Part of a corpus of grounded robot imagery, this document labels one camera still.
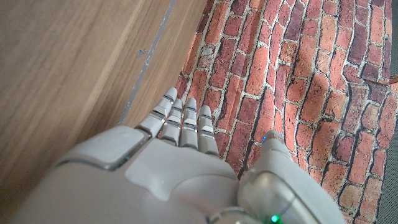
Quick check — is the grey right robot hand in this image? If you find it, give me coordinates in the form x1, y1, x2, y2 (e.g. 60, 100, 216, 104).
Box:
9, 86, 348, 224

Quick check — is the grey tape outline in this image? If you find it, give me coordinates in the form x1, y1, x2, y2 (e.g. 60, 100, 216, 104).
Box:
118, 0, 178, 125

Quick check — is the red brick printed backdrop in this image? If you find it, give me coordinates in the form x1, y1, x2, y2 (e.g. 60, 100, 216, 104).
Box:
174, 0, 398, 224

